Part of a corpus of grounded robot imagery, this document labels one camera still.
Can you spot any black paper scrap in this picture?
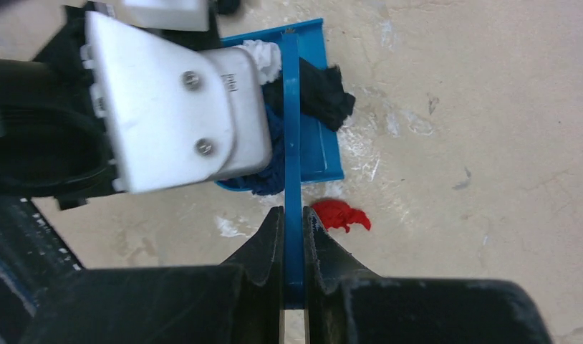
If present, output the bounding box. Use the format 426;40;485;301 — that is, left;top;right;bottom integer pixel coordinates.
261;58;355;139

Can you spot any blue dustpan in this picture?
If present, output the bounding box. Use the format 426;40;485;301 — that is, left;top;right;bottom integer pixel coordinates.
221;18;344;183

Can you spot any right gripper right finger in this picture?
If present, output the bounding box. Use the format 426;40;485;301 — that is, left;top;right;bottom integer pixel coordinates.
303;207;551;343

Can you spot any red paper scrap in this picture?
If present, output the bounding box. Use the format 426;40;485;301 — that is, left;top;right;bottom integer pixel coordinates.
310;199;372;233

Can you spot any dark blue paper scrap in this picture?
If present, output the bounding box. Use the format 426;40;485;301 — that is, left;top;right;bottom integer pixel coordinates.
216;105;285;196

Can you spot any blue hand brush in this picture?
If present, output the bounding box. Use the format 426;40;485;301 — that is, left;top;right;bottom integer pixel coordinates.
280;31;304;310

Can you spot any black base frame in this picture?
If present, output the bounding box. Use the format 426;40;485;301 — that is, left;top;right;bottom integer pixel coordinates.
0;196;84;343

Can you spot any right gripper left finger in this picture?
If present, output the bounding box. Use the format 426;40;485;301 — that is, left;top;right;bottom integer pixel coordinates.
21;207;284;343

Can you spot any white paper scrap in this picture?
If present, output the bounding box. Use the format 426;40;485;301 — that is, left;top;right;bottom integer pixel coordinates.
236;39;282;85

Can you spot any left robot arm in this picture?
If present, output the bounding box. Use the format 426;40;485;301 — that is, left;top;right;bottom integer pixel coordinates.
0;1;116;210

